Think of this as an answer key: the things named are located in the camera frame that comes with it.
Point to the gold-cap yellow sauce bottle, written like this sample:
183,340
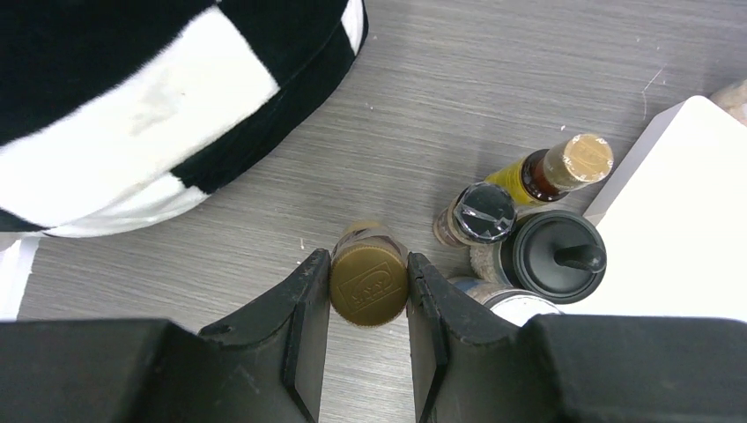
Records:
368,280

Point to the blue-label shaker near arm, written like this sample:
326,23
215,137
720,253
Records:
514,305

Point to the white divided plastic tray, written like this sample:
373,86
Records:
673,219

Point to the taped black-lid grinder jar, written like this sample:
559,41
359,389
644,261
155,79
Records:
732,99

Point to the black-lid knob grinder jar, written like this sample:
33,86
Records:
558,255

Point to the black white checkered blanket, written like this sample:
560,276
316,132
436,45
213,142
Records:
119,115

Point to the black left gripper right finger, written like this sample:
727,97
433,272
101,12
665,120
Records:
470,365

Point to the yellow-label sauce bottle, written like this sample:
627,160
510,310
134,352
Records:
548,175

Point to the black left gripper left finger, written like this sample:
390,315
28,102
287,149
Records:
262,363

